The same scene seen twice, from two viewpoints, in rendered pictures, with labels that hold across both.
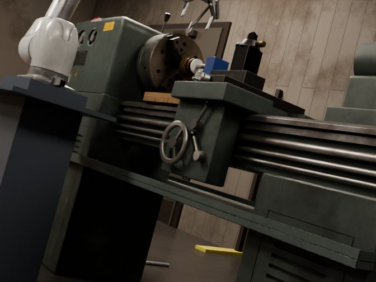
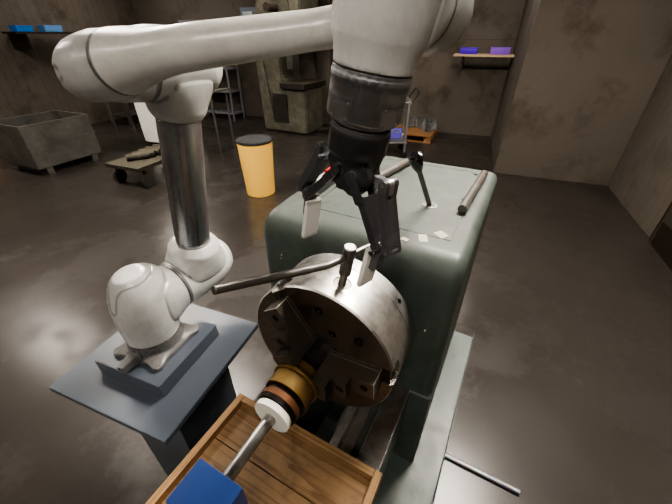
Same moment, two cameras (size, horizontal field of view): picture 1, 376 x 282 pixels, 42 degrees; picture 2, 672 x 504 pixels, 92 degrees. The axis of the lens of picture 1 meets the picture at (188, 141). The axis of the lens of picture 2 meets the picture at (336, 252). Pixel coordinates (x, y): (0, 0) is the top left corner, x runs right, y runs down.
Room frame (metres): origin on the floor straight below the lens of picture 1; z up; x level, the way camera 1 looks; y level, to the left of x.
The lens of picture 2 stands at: (2.17, -0.27, 1.61)
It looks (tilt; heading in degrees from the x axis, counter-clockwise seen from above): 34 degrees down; 64
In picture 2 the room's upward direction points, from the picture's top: straight up
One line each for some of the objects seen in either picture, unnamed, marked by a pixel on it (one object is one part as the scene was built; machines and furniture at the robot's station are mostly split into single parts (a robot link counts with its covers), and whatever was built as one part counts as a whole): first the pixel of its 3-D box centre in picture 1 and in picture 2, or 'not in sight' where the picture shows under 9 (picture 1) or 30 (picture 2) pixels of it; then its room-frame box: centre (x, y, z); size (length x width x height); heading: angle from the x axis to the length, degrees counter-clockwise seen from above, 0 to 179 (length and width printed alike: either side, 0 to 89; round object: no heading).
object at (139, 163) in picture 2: not in sight; (151, 144); (1.87, 4.73, 0.41); 1.06 x 0.61 x 0.83; 46
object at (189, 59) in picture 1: (190, 66); (290, 390); (2.25, 0.08, 1.08); 0.09 x 0.09 x 0.09; 36
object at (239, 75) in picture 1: (235, 80); not in sight; (1.85, -0.12, 1.00); 0.20 x 0.10 x 0.05; 36
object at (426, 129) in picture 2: not in sight; (406, 128); (6.16, 4.94, 0.15); 1.07 x 0.76 x 0.30; 134
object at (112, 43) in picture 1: (127, 69); (388, 248); (2.69, 0.42, 1.06); 0.59 x 0.48 x 0.39; 36
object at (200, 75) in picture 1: (199, 77); not in sight; (1.72, 0.02, 0.95); 0.07 x 0.04 x 0.04; 126
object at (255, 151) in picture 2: not in sight; (257, 166); (2.97, 3.51, 0.32); 0.40 x 0.40 x 0.64
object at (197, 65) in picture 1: (204, 66); (250, 446); (2.16, 0.01, 1.08); 0.13 x 0.07 x 0.07; 36
